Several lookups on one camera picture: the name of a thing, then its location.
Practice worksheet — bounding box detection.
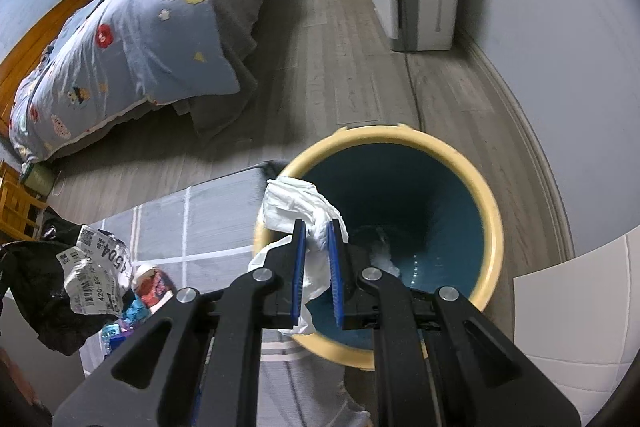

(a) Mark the black bag with white label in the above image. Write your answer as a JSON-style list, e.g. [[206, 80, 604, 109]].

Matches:
[[0, 207, 136, 355]]

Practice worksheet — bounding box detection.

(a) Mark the black cable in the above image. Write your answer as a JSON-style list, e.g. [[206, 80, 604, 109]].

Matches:
[[365, 0, 426, 132]]

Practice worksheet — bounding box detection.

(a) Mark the purple wrapper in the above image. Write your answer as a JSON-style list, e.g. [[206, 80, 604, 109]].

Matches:
[[100, 319, 136, 353]]

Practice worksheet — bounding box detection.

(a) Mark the blue printed quilt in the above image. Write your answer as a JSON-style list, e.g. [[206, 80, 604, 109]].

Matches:
[[9, 0, 278, 162]]

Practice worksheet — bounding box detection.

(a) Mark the wooden headboard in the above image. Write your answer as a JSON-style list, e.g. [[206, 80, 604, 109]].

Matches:
[[0, 0, 96, 138]]

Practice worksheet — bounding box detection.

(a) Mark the white cabinet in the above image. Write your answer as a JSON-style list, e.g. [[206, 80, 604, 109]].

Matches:
[[512, 232, 640, 408]]

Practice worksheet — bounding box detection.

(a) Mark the wooden chair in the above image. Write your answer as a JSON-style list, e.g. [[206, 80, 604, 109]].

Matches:
[[0, 159, 48, 243]]

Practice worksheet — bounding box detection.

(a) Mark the blue bin with yellow rim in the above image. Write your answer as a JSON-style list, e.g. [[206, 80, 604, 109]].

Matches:
[[252, 124, 505, 370]]

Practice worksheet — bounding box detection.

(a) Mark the red floral paper bowl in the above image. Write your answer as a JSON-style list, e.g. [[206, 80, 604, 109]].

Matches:
[[131, 263, 176, 314]]

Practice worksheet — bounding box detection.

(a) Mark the green cushion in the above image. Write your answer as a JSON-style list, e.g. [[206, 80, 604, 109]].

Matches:
[[22, 162, 53, 195]]

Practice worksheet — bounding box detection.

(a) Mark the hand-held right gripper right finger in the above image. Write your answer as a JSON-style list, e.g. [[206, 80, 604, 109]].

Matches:
[[326, 218, 583, 427]]

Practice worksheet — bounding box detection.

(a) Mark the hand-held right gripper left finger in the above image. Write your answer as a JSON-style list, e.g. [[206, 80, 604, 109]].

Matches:
[[52, 219, 308, 427]]

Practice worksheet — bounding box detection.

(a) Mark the light blue packet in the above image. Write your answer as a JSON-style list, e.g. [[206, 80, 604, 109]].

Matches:
[[117, 299, 151, 325]]

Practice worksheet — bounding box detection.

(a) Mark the bed with grey sheet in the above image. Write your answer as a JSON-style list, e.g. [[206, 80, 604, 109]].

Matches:
[[50, 0, 286, 158]]

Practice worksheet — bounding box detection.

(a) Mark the white plastic bag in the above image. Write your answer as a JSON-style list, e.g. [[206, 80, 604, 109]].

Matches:
[[247, 177, 343, 335]]

